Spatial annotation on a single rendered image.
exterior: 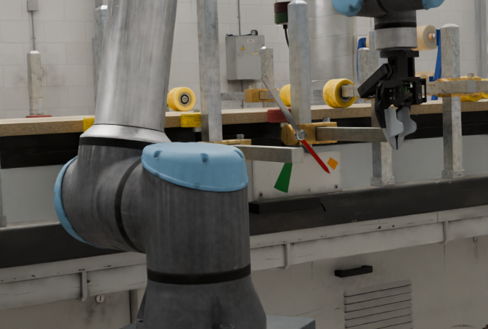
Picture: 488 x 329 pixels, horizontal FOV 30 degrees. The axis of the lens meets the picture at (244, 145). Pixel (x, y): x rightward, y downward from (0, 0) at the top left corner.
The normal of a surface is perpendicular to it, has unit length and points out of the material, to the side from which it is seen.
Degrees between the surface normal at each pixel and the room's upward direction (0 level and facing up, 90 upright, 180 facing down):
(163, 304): 70
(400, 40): 89
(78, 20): 90
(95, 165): 80
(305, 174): 90
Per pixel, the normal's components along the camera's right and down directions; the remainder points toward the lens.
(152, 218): -0.70, 0.07
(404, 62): -0.85, 0.06
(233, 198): 0.70, 0.01
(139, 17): 0.04, -0.08
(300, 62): 0.53, 0.03
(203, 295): 0.14, -0.30
